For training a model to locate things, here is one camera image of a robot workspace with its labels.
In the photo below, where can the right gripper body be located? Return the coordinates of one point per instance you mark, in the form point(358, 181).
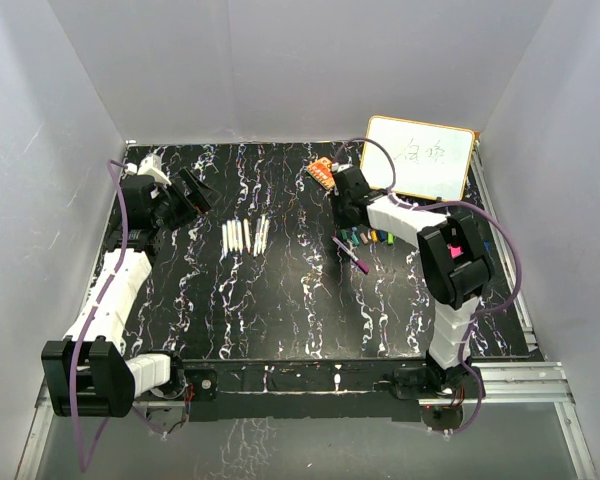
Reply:
point(339, 206)

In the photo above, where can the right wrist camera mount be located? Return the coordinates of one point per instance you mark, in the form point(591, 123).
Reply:
point(337, 167)

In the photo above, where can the purple capped white marker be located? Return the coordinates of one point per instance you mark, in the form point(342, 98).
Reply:
point(361, 265)

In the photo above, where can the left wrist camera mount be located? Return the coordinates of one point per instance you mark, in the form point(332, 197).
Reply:
point(151, 166)

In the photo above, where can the teal capped white marker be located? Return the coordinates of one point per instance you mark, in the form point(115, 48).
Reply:
point(240, 235)

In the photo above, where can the dark green capped marker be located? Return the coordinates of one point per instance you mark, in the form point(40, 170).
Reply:
point(235, 234)

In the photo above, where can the dark blue capped marker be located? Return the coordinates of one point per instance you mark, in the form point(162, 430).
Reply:
point(258, 235)

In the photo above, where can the green capped white marker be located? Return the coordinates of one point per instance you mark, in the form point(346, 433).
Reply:
point(261, 247)

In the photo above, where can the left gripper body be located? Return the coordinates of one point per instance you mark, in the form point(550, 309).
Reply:
point(175, 210)

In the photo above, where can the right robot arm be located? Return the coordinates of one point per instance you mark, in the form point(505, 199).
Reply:
point(456, 268)

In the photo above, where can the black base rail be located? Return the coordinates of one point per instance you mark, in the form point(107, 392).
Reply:
point(212, 390)

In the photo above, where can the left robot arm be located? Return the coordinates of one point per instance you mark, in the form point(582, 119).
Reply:
point(86, 372)

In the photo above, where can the aluminium frame rail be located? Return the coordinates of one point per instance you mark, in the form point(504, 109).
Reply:
point(329, 420)

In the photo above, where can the yellow capped white marker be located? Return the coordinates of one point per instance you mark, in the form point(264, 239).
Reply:
point(266, 231)

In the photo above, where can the blue capped white marker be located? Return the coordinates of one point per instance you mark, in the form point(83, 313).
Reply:
point(225, 239)

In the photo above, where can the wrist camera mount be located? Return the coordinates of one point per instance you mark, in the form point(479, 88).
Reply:
point(151, 166)
point(337, 167)

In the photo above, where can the small whiteboard yellow frame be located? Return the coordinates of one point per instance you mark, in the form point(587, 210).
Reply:
point(417, 159)

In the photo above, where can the light blue capped marker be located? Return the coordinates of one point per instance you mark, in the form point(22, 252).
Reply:
point(231, 236)

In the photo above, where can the orange card packet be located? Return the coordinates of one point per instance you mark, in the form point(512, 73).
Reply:
point(320, 171)

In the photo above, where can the pink clip tool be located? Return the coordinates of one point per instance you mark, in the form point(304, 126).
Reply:
point(455, 251)

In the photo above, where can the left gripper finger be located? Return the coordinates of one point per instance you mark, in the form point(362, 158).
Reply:
point(192, 181)
point(200, 199)

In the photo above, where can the orange capped white marker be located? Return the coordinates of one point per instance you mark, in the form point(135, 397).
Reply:
point(247, 235)

